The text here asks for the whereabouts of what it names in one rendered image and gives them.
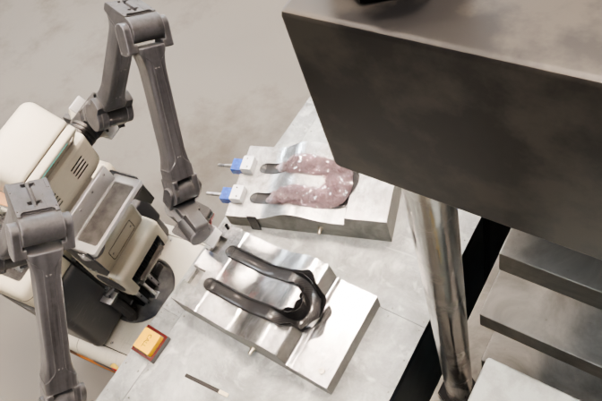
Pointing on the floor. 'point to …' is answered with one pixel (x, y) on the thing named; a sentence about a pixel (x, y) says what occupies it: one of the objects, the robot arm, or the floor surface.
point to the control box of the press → (511, 386)
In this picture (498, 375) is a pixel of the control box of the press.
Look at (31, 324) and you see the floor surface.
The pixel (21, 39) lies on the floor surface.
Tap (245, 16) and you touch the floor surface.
